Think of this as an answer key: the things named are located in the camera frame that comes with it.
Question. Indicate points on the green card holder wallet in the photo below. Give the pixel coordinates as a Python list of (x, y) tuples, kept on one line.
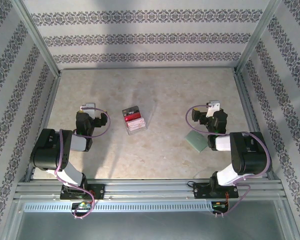
[(196, 140)]

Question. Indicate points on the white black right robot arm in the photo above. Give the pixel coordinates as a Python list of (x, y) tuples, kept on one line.
[(250, 155)]

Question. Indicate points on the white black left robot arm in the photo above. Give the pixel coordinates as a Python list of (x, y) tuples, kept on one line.
[(47, 150)]

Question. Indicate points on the black printed card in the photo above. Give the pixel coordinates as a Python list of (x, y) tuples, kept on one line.
[(131, 111)]

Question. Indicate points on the pink white card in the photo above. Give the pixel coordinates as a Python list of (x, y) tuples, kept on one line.
[(136, 125)]

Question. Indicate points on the clear box with red items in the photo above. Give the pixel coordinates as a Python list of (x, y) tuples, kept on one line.
[(137, 133)]

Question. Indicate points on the small electronics board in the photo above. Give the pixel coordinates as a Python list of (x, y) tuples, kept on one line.
[(218, 205), (82, 205)]

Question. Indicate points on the grey metal tray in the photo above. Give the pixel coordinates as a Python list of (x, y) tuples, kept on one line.
[(150, 225)]

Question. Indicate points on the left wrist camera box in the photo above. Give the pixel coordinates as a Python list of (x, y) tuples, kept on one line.
[(90, 108)]

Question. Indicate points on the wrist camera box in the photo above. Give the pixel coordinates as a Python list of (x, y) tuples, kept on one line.
[(213, 107), (90, 108)]

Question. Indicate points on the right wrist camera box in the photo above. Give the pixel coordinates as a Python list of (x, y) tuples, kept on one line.
[(213, 107)]

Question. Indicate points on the aluminium side frame rail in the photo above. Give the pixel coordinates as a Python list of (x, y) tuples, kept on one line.
[(254, 125)]

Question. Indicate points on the aluminium back frame rail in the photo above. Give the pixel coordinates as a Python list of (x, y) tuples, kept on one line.
[(147, 68)]

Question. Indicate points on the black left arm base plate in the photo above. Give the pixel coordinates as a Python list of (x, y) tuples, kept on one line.
[(98, 191)]

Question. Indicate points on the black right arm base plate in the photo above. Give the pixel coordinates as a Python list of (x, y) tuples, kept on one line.
[(201, 191)]

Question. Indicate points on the aluminium front frame rail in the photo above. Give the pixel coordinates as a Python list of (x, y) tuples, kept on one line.
[(150, 188)]

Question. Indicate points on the aluminium frame post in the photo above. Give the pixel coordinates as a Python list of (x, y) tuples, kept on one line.
[(37, 37), (257, 37)]

